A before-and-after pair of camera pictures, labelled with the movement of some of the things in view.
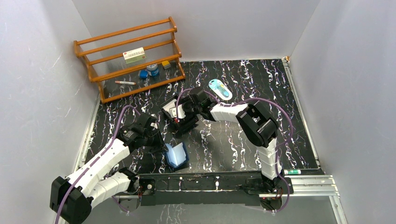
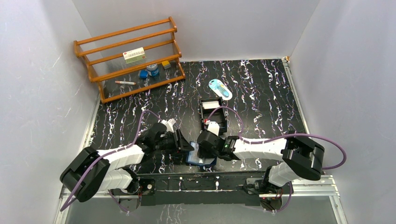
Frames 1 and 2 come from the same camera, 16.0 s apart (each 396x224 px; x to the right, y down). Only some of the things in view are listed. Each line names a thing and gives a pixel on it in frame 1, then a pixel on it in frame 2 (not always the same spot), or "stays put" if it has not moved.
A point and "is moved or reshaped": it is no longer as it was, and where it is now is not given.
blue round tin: x=152 y=69 stays put
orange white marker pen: x=125 y=82 stays put
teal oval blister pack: x=221 y=90 stays put
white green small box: x=134 y=55 stays put
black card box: x=169 y=108 is moved or reshaped
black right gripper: x=188 y=100 → x=203 y=153
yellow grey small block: x=166 y=65 stays put
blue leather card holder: x=177 y=155 → x=193 y=157
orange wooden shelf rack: x=126 y=61 stays put
